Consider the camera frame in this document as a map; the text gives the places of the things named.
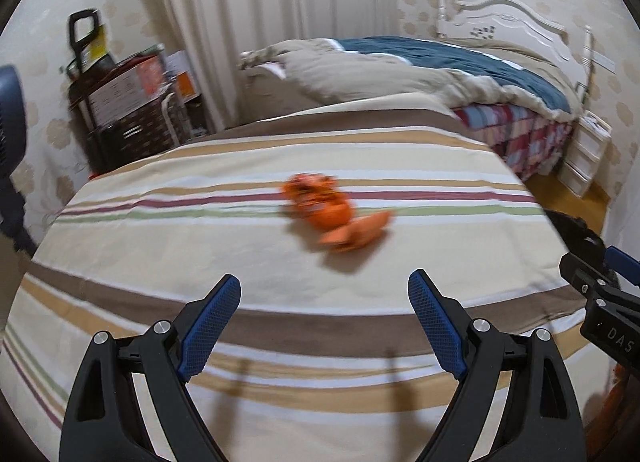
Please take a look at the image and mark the beige blanket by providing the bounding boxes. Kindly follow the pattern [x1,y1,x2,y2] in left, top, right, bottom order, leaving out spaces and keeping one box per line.
[237,38,576,124]

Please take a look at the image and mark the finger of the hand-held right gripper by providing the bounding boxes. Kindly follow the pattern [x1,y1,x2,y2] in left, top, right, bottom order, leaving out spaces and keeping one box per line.
[559,251,610,301]
[604,246,640,288]

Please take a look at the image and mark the blue duvet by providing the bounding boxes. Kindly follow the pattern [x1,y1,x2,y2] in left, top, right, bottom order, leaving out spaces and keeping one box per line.
[337,37,572,119]

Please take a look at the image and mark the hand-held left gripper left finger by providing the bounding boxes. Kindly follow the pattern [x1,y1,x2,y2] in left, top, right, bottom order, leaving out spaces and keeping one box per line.
[60,273,243,462]

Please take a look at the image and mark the white bed headboard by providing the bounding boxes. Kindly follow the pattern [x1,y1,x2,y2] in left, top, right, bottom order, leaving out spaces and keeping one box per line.
[435,0,597,99]

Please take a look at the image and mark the cardboard box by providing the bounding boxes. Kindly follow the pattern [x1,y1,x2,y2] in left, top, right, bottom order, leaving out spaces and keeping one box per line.
[90,54,167,129]

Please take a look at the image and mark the orange snack bag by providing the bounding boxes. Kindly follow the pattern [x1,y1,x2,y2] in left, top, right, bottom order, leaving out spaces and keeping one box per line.
[282,173,353,234]

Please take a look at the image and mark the plaid bed sheet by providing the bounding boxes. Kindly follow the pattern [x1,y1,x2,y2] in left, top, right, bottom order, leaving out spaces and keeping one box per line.
[452,104,577,181]

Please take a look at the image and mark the brown woven basket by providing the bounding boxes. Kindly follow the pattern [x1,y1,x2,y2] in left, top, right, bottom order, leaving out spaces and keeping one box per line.
[95,92,192,171]

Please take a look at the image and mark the white drawer nightstand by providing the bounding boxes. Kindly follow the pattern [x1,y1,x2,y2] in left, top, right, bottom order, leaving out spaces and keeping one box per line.
[556,112,614,199]

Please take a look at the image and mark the white curtain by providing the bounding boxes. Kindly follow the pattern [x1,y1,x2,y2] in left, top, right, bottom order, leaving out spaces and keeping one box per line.
[142,0,399,134]

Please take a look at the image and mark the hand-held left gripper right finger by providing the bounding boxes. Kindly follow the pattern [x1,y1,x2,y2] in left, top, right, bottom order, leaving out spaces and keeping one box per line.
[407,269,586,462]

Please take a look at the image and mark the blue office chair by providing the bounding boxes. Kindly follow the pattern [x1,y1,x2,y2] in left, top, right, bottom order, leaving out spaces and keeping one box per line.
[0,64,39,256]

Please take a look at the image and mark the small orange packet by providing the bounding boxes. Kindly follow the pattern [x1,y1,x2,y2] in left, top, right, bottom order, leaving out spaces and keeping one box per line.
[320,211,393,254]

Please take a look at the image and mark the orange white box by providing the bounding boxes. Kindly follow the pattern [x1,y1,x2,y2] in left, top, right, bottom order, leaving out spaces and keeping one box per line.
[162,49,197,102]

